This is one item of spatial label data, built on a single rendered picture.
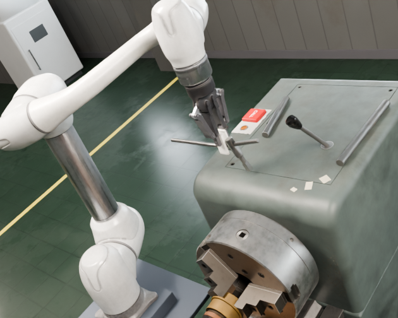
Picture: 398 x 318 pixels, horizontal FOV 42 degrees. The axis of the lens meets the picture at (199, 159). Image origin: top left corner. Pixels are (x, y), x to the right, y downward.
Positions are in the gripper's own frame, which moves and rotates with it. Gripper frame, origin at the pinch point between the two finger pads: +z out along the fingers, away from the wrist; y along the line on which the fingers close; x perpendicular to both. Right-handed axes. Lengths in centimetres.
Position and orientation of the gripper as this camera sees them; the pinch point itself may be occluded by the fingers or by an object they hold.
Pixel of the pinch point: (223, 141)
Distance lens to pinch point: 143.6
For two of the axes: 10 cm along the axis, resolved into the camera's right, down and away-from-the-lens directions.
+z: 3.5, 7.7, 5.3
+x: 7.3, 1.2, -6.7
